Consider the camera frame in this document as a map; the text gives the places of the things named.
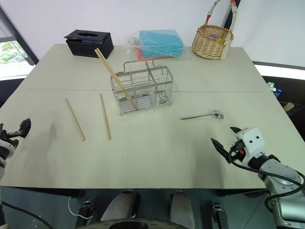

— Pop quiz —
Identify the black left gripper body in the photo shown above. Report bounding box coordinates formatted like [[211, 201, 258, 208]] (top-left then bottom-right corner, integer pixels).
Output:
[[0, 123, 21, 148]]

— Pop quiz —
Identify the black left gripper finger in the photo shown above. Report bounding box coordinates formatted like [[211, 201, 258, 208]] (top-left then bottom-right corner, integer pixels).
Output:
[[19, 117, 32, 139]]

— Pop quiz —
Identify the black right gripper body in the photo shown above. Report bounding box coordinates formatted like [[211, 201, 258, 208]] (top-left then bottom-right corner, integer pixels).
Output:
[[228, 140, 246, 164]]

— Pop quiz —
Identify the metal spoon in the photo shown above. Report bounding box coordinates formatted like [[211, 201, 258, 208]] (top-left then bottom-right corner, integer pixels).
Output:
[[180, 109, 225, 121]]

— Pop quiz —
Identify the wooden chopstick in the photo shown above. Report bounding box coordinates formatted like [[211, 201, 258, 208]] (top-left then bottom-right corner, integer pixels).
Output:
[[94, 49, 135, 111], [65, 98, 86, 142], [96, 48, 139, 111], [100, 93, 112, 141]]

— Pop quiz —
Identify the crumpled clear plastic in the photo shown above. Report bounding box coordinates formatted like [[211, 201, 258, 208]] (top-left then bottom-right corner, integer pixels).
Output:
[[266, 82, 283, 94]]

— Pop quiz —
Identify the grey rounded foot shape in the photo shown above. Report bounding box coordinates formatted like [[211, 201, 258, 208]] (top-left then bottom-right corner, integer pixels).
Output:
[[169, 190, 194, 229], [101, 190, 140, 222]]

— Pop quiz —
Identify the black tissue box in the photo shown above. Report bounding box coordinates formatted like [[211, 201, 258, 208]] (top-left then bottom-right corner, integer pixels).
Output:
[[63, 29, 114, 60]]

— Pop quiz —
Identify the blue folded cloth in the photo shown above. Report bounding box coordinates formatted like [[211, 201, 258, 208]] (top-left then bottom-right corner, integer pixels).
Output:
[[138, 29, 184, 59]]

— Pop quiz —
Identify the red flat sheet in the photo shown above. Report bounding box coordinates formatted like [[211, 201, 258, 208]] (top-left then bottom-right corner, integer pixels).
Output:
[[134, 46, 173, 61]]

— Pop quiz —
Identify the clear plastic bag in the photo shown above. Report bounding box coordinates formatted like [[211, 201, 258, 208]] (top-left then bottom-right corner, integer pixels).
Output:
[[122, 29, 192, 62]]

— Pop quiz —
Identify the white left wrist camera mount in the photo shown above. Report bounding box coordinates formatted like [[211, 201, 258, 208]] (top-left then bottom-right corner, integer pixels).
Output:
[[0, 139, 16, 159]]

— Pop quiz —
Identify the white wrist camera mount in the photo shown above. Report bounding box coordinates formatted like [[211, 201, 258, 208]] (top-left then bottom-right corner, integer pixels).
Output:
[[0, 139, 16, 159], [234, 127, 266, 166]]

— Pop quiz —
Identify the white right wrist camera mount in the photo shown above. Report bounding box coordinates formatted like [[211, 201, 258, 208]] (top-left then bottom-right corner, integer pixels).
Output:
[[234, 127, 266, 166]]

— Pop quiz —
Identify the black table leg bracket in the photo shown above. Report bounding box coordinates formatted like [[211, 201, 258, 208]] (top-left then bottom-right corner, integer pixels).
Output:
[[78, 198, 95, 219], [211, 202, 227, 229]]

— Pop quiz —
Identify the black floor cable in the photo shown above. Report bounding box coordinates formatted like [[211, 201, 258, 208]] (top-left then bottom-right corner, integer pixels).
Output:
[[0, 200, 55, 229]]

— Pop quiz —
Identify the dark window frame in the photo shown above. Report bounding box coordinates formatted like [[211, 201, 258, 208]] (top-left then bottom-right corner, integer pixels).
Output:
[[0, 4, 40, 67]]

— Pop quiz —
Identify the woven wicker basket with handle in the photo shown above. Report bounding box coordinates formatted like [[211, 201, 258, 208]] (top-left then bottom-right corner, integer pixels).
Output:
[[191, 0, 239, 61]]

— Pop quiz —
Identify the thin white cable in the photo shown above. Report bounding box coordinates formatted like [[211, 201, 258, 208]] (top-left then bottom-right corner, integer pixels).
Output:
[[68, 196, 92, 219]]

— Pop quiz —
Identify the metal wire cutlery caddy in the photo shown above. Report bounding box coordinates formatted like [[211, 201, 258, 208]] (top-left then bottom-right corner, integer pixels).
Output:
[[110, 61, 174, 116]]

